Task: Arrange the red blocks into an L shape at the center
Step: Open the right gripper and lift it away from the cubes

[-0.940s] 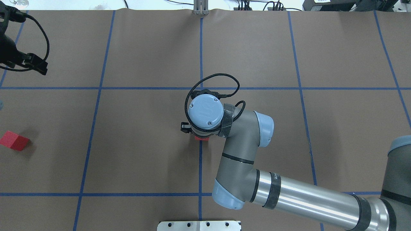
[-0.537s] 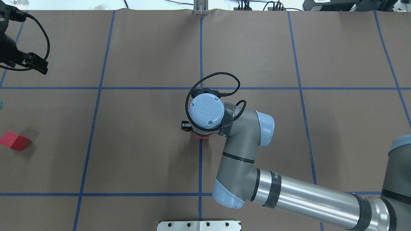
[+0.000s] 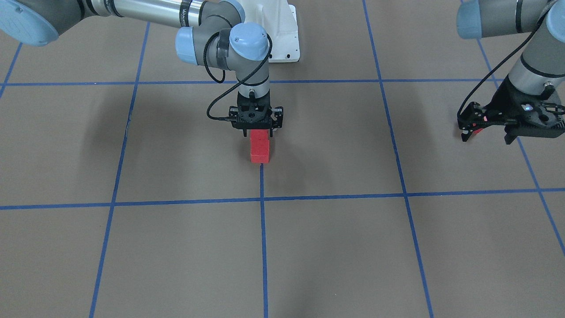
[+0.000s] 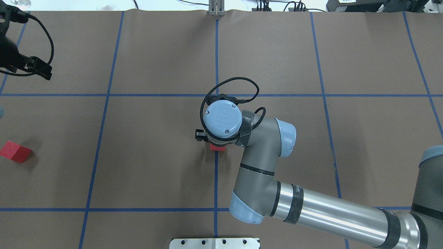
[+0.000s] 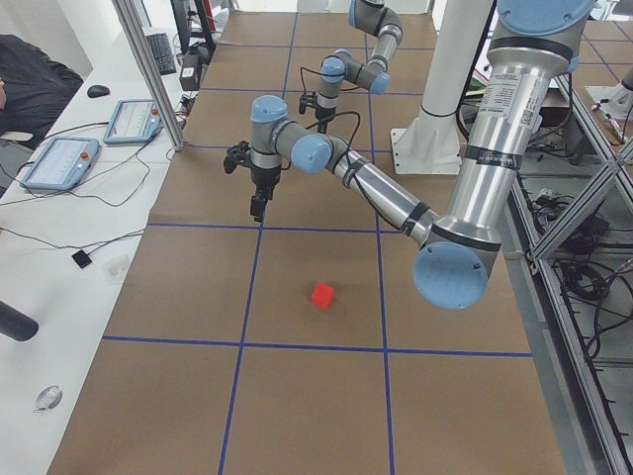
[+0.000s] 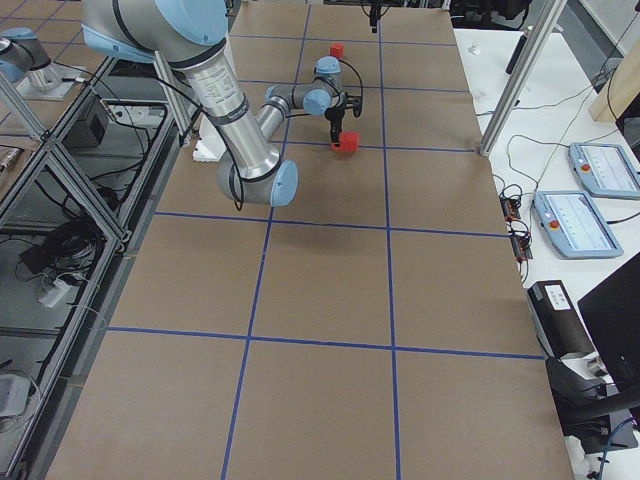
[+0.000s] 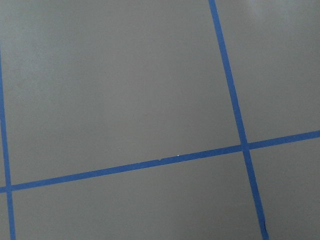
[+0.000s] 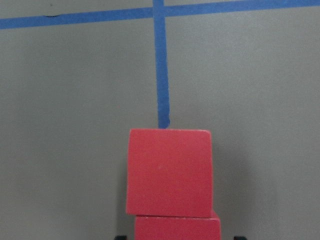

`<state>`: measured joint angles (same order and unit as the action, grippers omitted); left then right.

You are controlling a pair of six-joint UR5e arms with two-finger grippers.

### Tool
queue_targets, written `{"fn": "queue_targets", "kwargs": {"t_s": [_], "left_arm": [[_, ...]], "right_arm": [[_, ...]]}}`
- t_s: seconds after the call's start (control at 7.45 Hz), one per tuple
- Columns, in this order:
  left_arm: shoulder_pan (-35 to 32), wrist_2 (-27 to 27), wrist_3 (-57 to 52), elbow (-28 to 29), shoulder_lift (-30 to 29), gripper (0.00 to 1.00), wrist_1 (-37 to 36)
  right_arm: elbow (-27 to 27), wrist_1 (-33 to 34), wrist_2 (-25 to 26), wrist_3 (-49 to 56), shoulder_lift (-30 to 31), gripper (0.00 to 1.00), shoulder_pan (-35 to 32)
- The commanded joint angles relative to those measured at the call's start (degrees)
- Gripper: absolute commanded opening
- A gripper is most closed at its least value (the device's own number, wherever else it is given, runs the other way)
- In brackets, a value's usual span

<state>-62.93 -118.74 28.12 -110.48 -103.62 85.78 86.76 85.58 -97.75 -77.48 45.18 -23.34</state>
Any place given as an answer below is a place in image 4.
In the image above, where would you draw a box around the red block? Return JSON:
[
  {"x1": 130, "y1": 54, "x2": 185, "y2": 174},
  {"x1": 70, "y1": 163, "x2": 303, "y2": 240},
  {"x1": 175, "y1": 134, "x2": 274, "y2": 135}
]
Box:
[
  {"x1": 209, "y1": 144, "x2": 226, "y2": 151},
  {"x1": 0, "y1": 141, "x2": 32, "y2": 163}
]

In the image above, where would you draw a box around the near black camera cable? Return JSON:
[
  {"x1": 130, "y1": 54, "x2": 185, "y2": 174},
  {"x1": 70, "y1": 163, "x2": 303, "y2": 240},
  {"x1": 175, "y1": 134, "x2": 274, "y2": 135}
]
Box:
[{"x1": 199, "y1": 77, "x2": 266, "y2": 139}]

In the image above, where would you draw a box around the white pedestal column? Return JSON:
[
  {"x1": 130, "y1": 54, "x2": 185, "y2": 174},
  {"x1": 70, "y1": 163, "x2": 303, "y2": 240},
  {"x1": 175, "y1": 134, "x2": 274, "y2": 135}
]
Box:
[{"x1": 169, "y1": 238, "x2": 261, "y2": 249}]

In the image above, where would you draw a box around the aluminium frame post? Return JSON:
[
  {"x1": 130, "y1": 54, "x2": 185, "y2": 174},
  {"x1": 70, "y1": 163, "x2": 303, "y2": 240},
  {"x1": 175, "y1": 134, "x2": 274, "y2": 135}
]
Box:
[{"x1": 208, "y1": 0, "x2": 226, "y2": 17}]

